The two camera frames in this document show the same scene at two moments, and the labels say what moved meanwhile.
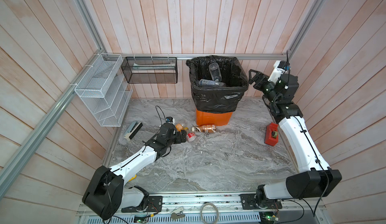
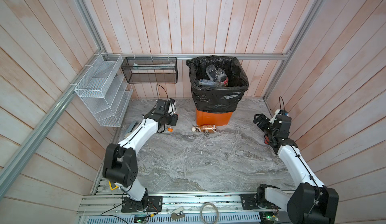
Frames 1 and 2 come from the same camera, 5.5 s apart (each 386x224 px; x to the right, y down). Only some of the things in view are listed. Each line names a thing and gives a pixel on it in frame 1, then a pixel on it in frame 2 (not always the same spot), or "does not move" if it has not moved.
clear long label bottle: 206,82 does not move
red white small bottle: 191,136 -> 220,76
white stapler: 133,129 does not move
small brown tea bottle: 205,128 does not move
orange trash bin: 218,119 does not move
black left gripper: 178,139 -> 175,119
